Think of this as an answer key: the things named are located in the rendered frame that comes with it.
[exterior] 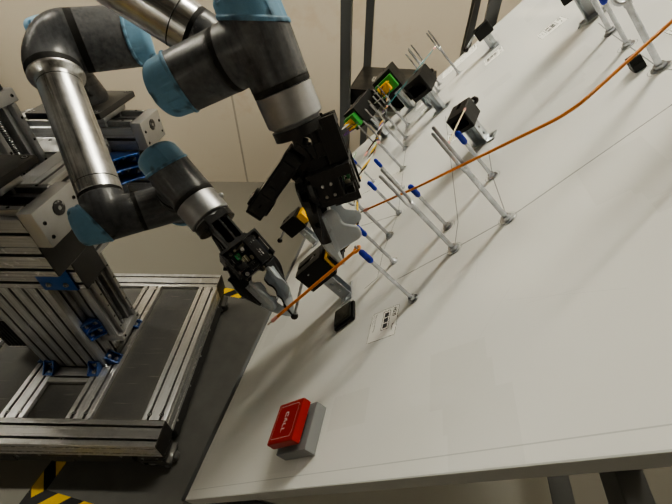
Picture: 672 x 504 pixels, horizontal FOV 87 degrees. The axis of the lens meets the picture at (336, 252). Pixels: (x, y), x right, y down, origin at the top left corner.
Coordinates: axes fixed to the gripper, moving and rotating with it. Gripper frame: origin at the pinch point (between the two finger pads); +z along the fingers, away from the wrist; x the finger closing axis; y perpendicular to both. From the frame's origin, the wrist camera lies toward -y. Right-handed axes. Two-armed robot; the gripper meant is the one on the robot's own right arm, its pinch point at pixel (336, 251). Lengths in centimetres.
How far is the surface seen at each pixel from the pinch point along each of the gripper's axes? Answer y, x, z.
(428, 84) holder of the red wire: 25, 44, -12
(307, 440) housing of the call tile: -5.2, -25.0, 8.5
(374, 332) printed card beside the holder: 4.0, -13.4, 5.9
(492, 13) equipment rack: 53, 81, -19
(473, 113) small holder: 26.5, 12.5, -10.2
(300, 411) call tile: -5.7, -22.5, 6.7
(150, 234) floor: -162, 165, 32
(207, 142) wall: -123, 234, -4
